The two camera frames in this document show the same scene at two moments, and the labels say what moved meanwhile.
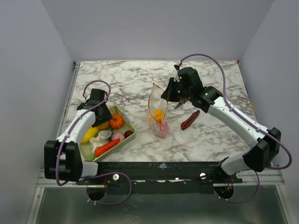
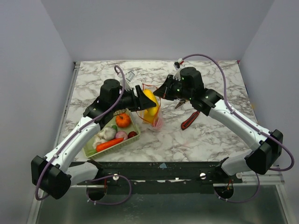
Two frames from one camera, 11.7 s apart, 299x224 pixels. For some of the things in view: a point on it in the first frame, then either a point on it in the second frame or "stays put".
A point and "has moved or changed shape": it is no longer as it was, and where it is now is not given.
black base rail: (160, 178) stays put
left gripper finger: (106, 115) to (145, 101)
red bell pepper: (161, 129) to (158, 123)
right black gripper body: (176, 99) stays put
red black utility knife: (188, 122) stays put
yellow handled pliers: (181, 101) stays put
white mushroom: (102, 137) to (109, 133)
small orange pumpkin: (116, 122) to (123, 120)
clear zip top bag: (157, 108) has moved or changed shape
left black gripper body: (102, 105) to (126, 101)
